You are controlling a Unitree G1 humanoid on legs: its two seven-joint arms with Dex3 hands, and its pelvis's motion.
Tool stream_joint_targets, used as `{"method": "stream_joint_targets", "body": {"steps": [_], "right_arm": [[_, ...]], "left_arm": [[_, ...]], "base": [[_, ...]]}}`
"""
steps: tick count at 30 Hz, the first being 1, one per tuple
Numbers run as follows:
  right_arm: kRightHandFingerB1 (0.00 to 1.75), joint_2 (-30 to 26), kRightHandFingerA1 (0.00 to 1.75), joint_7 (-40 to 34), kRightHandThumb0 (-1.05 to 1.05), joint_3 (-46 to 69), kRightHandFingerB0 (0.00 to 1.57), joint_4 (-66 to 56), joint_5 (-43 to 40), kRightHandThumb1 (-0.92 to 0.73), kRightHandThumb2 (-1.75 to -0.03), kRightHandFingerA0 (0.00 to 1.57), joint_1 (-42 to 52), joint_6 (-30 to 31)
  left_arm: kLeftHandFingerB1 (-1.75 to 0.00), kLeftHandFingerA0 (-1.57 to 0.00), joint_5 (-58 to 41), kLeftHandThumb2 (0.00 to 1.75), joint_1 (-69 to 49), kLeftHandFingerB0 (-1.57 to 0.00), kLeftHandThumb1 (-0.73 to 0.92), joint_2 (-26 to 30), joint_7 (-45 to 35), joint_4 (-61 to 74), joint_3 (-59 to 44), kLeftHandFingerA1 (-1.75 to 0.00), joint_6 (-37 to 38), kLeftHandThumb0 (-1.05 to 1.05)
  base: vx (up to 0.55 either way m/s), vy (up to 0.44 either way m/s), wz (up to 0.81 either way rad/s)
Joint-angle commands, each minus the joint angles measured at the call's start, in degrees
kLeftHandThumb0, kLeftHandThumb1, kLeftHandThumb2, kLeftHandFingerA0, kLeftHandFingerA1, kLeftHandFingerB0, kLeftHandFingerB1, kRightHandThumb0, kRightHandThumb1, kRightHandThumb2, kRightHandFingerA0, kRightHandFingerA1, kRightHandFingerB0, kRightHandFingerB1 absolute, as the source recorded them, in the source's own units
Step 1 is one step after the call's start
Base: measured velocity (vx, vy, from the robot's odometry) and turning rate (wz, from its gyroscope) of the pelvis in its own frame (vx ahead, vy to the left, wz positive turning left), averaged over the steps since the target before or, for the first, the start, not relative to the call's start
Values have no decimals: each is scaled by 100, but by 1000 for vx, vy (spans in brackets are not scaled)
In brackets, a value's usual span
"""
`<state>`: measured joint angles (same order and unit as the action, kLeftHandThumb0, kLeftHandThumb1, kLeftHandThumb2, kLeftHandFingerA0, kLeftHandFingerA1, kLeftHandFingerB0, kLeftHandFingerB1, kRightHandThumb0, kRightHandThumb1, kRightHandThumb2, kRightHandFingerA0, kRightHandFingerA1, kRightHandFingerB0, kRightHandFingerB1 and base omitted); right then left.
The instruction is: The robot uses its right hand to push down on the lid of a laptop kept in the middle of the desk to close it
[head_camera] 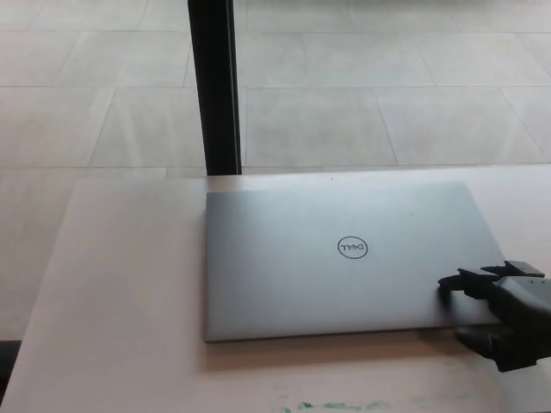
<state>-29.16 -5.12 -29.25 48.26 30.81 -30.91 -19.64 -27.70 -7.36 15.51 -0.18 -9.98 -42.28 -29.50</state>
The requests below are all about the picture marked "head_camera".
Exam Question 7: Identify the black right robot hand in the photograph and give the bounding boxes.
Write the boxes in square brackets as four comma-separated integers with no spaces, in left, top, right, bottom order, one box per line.
[436,259,551,373]

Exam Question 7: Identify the silver Dell laptop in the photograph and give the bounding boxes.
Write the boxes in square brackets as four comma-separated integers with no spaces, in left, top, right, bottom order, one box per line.
[204,180,507,344]

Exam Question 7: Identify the black vertical window frame post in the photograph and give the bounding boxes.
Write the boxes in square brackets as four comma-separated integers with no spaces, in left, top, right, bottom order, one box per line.
[187,0,243,176]

